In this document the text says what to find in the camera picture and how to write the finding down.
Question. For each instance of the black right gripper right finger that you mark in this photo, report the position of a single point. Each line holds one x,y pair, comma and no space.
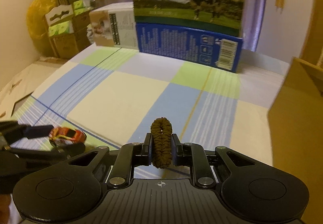
197,159

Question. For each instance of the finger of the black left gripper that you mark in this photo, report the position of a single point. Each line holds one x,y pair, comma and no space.
38,131
55,154

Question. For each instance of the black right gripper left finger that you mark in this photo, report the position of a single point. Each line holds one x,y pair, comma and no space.
126,159

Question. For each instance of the red white toy car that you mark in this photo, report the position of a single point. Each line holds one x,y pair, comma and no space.
63,136

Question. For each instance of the brown hair scrunchie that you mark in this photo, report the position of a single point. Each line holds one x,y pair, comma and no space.
161,131

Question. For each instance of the checkered bed sheet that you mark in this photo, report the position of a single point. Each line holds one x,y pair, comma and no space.
114,95

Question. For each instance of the blue carton box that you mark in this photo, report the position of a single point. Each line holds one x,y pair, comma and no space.
198,46

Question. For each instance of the brown cardboard box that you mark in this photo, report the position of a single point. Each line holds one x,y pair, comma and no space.
295,122

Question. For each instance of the yellow plastic bag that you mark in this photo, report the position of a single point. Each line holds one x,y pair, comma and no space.
37,25

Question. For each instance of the cardboard box with tissues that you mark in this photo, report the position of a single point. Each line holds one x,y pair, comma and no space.
67,28

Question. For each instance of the beige product box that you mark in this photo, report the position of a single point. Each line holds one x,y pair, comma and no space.
114,25

